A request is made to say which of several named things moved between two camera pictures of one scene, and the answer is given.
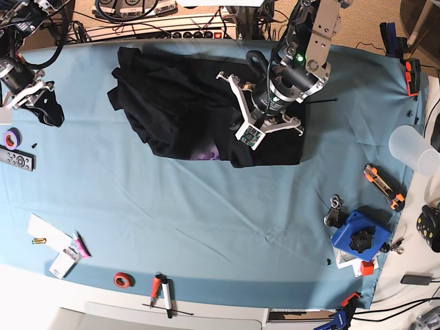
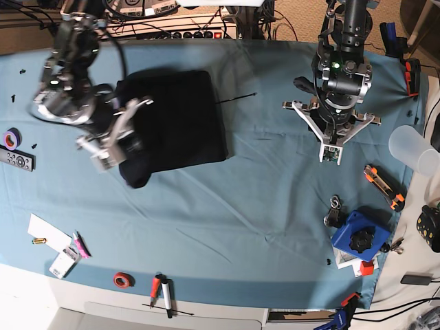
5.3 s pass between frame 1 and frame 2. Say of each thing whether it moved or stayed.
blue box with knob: stayed
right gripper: moved
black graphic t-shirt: moved
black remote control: stayed
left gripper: moved
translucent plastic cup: stayed
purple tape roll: stayed
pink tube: stayed
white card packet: stayed
